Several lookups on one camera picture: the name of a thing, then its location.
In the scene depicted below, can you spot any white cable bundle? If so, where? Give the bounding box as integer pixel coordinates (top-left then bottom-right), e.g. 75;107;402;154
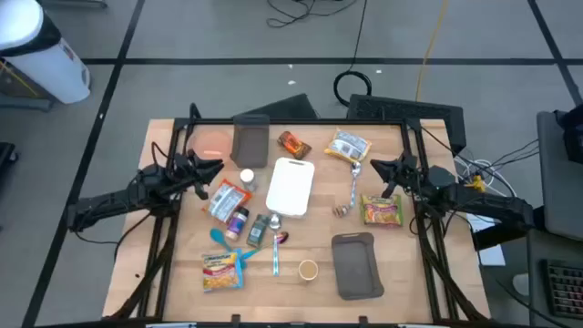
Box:
455;154;518;201

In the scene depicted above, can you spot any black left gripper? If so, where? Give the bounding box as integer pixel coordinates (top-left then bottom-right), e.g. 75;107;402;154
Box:
170;152;225;200

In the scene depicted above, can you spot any orange-brown snack packet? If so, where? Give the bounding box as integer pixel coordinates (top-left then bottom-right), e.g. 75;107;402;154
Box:
276;130;313;160

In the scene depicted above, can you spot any black cable loop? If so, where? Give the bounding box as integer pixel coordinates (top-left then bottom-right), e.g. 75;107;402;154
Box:
406;213;424;236

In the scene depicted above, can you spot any silver spoon teal patterned handle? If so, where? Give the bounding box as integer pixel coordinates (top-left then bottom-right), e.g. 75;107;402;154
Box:
268;212;282;278
347;160;363;210

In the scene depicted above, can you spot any white-lidded spice jar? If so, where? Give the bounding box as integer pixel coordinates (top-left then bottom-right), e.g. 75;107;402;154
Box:
239;168;259;192

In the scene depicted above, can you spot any teal plastic spoon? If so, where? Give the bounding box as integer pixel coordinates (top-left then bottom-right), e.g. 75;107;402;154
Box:
209;227;247;270

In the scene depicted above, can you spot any black desk beam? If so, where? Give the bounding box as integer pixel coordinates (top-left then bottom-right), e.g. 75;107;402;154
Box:
473;207;547;251

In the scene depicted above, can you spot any yellow floor cable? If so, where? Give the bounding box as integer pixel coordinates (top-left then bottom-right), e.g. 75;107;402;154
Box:
414;0;450;102

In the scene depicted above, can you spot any black aluminium table frame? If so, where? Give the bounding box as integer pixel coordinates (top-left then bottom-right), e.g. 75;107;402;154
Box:
107;102;491;328

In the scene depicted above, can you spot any black power cable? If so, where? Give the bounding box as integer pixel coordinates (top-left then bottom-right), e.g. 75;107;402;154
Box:
112;211;155;263

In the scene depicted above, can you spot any black keyboard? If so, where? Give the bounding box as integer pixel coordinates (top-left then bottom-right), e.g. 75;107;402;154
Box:
540;258;583;320

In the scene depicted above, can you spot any dark grey plastic bin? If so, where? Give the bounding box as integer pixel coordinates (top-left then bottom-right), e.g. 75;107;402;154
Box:
230;113;271;169
331;231;386;302

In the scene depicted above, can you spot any pink translucent bowl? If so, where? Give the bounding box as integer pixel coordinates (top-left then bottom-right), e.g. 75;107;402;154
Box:
188;127;233;163

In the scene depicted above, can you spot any white plastic bin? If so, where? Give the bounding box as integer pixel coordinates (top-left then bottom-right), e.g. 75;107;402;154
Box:
265;157;316;219

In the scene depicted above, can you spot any blue Maruchan ramen packet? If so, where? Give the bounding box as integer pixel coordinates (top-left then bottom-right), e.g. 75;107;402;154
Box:
201;251;246;292

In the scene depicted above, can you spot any green-labelled spice jar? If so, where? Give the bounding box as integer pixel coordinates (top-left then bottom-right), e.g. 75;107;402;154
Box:
245;212;271;249

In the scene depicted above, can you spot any purple-labelled spice jar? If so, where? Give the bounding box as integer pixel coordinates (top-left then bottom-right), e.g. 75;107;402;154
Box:
224;205;251;241

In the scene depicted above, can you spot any black object on desk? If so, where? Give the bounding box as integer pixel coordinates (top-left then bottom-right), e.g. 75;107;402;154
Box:
553;103;583;165

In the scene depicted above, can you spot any black flat panel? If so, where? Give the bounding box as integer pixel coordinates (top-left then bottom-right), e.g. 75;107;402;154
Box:
240;93;320;120

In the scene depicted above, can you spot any green ramen packet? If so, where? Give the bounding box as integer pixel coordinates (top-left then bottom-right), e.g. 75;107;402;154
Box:
359;193;404;228

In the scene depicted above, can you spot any orange ramen packet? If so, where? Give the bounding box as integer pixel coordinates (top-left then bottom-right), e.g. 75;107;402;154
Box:
201;178;253;224

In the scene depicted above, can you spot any white trash can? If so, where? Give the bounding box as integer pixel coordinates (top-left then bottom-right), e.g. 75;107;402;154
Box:
0;0;92;105

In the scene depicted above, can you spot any gold-lidded furikake jar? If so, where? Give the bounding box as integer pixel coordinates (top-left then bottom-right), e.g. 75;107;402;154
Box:
298;259;320;282

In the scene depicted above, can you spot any yellow ramen packet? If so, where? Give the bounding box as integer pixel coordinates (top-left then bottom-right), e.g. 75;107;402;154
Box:
323;128;373;164

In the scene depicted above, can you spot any grey metal bar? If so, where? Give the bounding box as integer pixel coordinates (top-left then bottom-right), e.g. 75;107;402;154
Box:
38;0;109;9

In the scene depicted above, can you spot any black equipment piece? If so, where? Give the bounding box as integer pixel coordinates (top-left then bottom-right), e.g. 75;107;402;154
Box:
0;141;20;169

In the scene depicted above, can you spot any black looped floor cable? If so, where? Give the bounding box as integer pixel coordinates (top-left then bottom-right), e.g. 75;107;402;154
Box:
266;0;361;28

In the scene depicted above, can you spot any white paper sheet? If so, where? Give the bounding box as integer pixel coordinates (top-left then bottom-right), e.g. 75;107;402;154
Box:
466;211;506;268

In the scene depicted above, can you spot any black coiled floor cable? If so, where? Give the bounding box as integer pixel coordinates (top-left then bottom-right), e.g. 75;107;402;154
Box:
332;0;373;108

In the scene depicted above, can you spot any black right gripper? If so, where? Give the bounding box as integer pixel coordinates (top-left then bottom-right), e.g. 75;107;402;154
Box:
371;155;420;200

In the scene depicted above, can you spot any grey computer mouse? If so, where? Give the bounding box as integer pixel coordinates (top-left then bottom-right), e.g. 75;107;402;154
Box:
512;272;532;297

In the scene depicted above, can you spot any iridescent spoon teal handle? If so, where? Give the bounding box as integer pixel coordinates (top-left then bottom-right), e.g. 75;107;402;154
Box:
240;231;291;261

